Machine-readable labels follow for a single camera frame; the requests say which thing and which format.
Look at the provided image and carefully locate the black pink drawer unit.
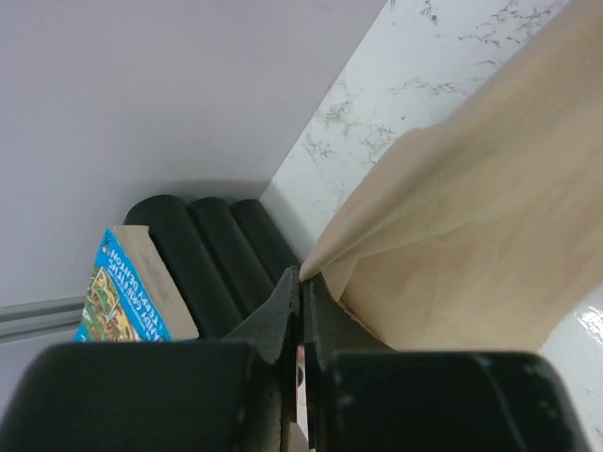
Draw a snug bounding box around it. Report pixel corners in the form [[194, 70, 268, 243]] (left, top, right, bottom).
[[123, 195, 300, 339]]

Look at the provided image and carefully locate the aluminium frame rail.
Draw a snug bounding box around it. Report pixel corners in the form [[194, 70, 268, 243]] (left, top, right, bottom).
[[1, 298, 85, 344]]

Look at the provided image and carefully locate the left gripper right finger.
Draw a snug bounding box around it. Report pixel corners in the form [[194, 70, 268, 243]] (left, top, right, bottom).
[[301, 276, 590, 451]]

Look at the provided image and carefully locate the blue treehouse book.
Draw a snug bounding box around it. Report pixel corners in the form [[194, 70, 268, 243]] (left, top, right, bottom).
[[73, 225, 200, 342]]

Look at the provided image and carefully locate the beige t-shirt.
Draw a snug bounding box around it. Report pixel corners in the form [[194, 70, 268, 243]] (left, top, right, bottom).
[[301, 1, 602, 350]]

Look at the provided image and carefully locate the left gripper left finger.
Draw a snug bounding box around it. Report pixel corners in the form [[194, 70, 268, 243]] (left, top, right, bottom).
[[1, 267, 300, 451]]

